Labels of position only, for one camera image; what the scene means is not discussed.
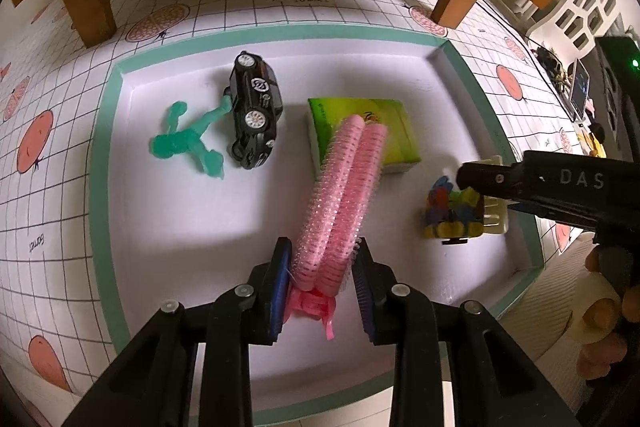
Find green rubber figure toy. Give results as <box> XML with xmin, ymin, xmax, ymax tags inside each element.
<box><xmin>150</xmin><ymin>94</ymin><xmax>232</xmax><ymax>179</ymax></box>

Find white teal-rimmed tray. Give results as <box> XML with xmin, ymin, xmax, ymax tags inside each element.
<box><xmin>88</xmin><ymin>22</ymin><xmax>547</xmax><ymax>427</ymax></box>

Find clutter pile on floor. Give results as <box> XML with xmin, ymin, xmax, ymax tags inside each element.
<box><xmin>533</xmin><ymin>46</ymin><xmax>606</xmax><ymax>158</ymax></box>

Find person's right hand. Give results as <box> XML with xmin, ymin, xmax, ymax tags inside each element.
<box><xmin>575</xmin><ymin>244</ymin><xmax>640</xmax><ymax>381</ymax></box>

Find black toy car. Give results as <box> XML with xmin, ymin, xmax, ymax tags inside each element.
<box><xmin>224</xmin><ymin>51</ymin><xmax>283</xmax><ymax>170</ymax></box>

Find white carved furniture panel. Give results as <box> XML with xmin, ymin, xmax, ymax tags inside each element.
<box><xmin>526</xmin><ymin>0</ymin><xmax>639</xmax><ymax>64</ymax></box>

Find pink hair rollers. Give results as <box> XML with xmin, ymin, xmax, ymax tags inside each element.
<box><xmin>285</xmin><ymin>114</ymin><xmax>387</xmax><ymax>340</ymax></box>

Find green tissue pack on tray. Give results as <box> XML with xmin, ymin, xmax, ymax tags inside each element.
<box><xmin>307</xmin><ymin>98</ymin><xmax>421</xmax><ymax>174</ymax></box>

